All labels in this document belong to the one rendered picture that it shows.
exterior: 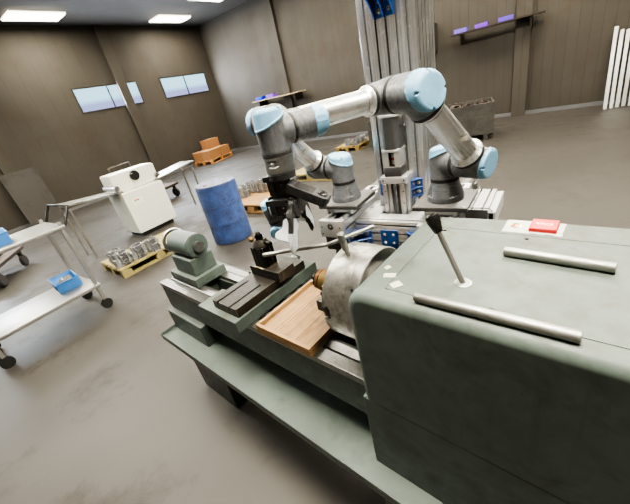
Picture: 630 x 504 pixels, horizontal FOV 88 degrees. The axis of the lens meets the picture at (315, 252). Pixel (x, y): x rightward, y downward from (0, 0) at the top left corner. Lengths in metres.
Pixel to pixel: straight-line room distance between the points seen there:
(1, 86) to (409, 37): 11.32
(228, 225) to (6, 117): 8.36
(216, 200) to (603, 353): 4.30
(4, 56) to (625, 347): 12.46
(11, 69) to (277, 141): 11.69
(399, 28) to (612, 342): 1.33
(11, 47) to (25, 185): 3.48
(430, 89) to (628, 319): 0.72
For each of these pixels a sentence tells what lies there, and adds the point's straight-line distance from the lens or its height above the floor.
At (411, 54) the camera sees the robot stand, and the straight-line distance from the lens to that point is 1.62.
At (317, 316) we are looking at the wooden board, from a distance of 1.35.
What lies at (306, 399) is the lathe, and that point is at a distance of 1.53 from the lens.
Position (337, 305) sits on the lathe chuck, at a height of 1.13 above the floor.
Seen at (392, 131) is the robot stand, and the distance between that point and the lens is 1.58.
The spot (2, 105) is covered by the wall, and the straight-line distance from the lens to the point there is 12.08.
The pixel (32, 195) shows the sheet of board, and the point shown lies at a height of 0.75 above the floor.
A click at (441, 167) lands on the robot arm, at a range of 1.44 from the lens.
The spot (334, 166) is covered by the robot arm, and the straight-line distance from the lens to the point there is 1.64.
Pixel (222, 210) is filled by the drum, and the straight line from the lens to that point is 4.61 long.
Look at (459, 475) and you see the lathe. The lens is 1.10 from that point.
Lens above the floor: 1.70
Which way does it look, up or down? 26 degrees down
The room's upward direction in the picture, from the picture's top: 13 degrees counter-clockwise
